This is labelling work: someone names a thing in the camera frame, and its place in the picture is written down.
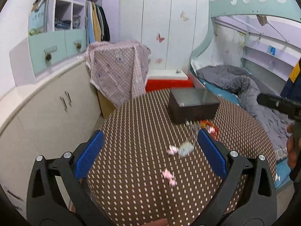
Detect hanging clothes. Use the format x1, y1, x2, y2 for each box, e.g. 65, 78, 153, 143
86, 1, 111, 44

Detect light blue bunk bed frame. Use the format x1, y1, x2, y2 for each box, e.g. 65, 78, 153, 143
188, 0, 301, 99

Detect clear plastic wrapper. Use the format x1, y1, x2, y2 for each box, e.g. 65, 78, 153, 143
177, 120, 203, 158

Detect red box with white lid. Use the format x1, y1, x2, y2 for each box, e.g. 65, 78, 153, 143
145, 69, 194, 93

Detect grey blanket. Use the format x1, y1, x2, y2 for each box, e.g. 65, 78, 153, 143
196, 65, 294, 151

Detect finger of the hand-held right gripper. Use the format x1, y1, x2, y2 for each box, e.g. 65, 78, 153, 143
256, 94, 301, 121

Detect pink printed cloth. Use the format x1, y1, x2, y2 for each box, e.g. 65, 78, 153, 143
85, 40, 151, 107

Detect folded jeans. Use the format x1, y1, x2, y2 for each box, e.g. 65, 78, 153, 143
55, 19, 71, 30

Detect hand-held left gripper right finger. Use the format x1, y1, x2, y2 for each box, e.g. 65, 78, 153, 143
190, 129, 278, 226

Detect white low cabinet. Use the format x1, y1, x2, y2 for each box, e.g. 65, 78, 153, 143
0, 56, 102, 193

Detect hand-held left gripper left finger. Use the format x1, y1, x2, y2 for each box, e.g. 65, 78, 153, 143
26, 130, 105, 226

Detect red orange wrapped candy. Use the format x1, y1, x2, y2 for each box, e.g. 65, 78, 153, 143
199, 120, 215, 129

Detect person's left hand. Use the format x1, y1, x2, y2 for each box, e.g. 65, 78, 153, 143
141, 218, 168, 226

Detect person's dark blue jacket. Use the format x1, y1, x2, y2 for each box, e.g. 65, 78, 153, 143
280, 59, 301, 99

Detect person's right hand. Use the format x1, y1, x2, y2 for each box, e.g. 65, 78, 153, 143
286, 122, 299, 169

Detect pink wrapped candy near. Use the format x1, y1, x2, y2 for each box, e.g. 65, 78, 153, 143
162, 169, 177, 186

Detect dark brown jewelry box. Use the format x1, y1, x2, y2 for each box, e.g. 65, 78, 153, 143
168, 88, 220, 124

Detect brown wooden cabinet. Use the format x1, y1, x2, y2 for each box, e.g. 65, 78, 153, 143
97, 91, 118, 119

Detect brown polka dot tablecloth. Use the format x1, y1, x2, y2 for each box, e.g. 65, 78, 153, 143
87, 88, 277, 226

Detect white and mint shelf unit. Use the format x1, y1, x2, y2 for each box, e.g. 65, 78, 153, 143
9, 0, 104, 83

